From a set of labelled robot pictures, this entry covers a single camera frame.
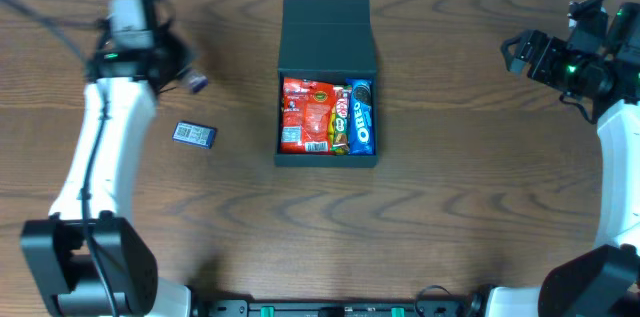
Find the blue Oreo cookie pack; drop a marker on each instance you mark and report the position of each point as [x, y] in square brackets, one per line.
[361, 127]

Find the dark green box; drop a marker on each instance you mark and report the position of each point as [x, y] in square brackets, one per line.
[327, 41]

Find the long dark blue chocolate bar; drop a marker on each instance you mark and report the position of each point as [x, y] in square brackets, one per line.
[193, 81]

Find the red KitKat bar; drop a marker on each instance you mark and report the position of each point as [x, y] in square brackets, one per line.
[338, 130]

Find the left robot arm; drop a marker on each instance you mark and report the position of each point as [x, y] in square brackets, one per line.
[86, 257]

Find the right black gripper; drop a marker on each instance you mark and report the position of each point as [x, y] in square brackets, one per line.
[538, 55]

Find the red Hacks candy bag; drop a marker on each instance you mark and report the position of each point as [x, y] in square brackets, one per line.
[306, 112]

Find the small blue candy bar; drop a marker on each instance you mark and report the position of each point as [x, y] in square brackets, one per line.
[194, 134]

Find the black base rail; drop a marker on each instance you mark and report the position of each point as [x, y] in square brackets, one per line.
[433, 306]

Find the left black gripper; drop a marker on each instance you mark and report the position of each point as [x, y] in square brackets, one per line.
[181, 54]

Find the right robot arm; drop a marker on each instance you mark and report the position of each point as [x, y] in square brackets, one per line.
[605, 280]

